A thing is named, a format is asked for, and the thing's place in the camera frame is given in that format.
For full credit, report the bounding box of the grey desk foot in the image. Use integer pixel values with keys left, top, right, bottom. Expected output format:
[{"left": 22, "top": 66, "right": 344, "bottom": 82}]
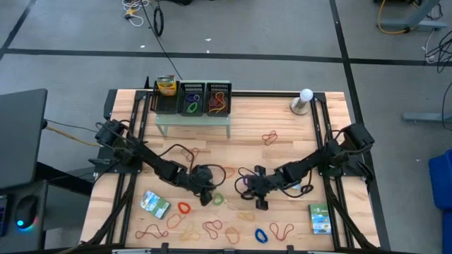
[{"left": 403, "top": 111, "right": 452, "bottom": 123}]

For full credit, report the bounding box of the black table corner plate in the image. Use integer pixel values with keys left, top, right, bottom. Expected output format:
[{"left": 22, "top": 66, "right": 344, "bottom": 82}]
[{"left": 103, "top": 88, "right": 118, "bottom": 121}]

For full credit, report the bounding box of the black slatted plastic basket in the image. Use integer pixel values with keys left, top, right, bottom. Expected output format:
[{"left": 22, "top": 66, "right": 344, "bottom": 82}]
[
  {"left": 205, "top": 82, "right": 233, "bottom": 117},
  {"left": 150, "top": 81, "right": 182, "bottom": 115},
  {"left": 179, "top": 82, "right": 207, "bottom": 117}
]

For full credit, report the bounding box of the yellow floor cable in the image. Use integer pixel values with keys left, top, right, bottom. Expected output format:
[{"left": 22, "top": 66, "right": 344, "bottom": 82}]
[{"left": 376, "top": 0, "right": 410, "bottom": 35}]

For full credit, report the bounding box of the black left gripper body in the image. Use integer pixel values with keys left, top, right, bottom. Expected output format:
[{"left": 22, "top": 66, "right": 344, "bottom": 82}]
[{"left": 191, "top": 164, "right": 217, "bottom": 207}]

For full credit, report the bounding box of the red rubber band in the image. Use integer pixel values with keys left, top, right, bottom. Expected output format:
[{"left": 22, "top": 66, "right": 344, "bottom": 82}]
[
  {"left": 210, "top": 92, "right": 227, "bottom": 107},
  {"left": 269, "top": 222, "right": 295, "bottom": 242},
  {"left": 135, "top": 224, "right": 170, "bottom": 241},
  {"left": 208, "top": 92, "right": 222, "bottom": 110},
  {"left": 180, "top": 146, "right": 201, "bottom": 163},
  {"left": 261, "top": 130, "right": 279, "bottom": 147},
  {"left": 202, "top": 219, "right": 224, "bottom": 241}
]

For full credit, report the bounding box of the white and yellow cable tangle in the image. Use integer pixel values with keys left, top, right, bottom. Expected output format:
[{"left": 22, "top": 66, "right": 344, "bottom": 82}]
[{"left": 121, "top": 0, "right": 152, "bottom": 28}]

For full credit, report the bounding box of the green perforated metal shelf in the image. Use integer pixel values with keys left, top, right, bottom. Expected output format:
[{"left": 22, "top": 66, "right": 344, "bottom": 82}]
[{"left": 154, "top": 83, "right": 232, "bottom": 139}]

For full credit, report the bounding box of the black computer mouse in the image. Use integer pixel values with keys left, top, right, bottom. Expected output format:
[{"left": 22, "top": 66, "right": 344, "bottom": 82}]
[{"left": 13, "top": 195, "right": 39, "bottom": 232}]

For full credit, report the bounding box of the dark keyboard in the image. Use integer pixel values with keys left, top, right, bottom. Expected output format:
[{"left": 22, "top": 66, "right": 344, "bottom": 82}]
[{"left": 0, "top": 195, "right": 8, "bottom": 238}]

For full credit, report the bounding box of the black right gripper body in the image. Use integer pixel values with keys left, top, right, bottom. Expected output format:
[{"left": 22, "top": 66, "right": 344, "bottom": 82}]
[{"left": 254, "top": 164, "right": 284, "bottom": 212}]

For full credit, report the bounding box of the long black floor cable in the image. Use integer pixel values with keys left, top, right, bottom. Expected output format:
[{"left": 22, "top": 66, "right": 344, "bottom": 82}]
[{"left": 141, "top": 0, "right": 184, "bottom": 80}]

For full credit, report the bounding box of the yellow arm supply cable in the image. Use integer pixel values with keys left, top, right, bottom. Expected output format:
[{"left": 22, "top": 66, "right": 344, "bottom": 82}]
[{"left": 44, "top": 123, "right": 98, "bottom": 147}]

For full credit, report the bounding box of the blue coil keychain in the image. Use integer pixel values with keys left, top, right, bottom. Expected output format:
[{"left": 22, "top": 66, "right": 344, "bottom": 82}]
[{"left": 254, "top": 228, "right": 269, "bottom": 244}]

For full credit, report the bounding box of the grey desk base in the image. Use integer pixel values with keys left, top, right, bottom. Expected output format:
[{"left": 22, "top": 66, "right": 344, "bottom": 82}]
[{"left": 379, "top": 0, "right": 448, "bottom": 33}]

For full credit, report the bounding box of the white bulb table lamp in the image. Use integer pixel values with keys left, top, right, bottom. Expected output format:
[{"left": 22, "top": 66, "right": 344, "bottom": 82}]
[{"left": 290, "top": 87, "right": 314, "bottom": 116}]

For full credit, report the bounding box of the blue plastic bin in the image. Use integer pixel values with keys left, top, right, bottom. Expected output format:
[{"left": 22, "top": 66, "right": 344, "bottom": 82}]
[
  {"left": 441, "top": 211, "right": 452, "bottom": 254},
  {"left": 428, "top": 149, "right": 452, "bottom": 212}
]

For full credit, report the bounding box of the black cable bundle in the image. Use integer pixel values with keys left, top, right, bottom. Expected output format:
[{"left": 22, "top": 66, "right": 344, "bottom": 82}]
[
  {"left": 81, "top": 171, "right": 138, "bottom": 246},
  {"left": 323, "top": 174, "right": 379, "bottom": 250}
]

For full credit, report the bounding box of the black floor cable tangle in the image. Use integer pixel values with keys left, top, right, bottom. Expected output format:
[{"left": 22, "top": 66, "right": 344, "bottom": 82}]
[{"left": 424, "top": 30, "right": 452, "bottom": 73}]

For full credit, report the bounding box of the coiled black floor cable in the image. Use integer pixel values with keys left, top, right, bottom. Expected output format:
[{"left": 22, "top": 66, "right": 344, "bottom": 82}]
[{"left": 153, "top": 6, "right": 165, "bottom": 37}]

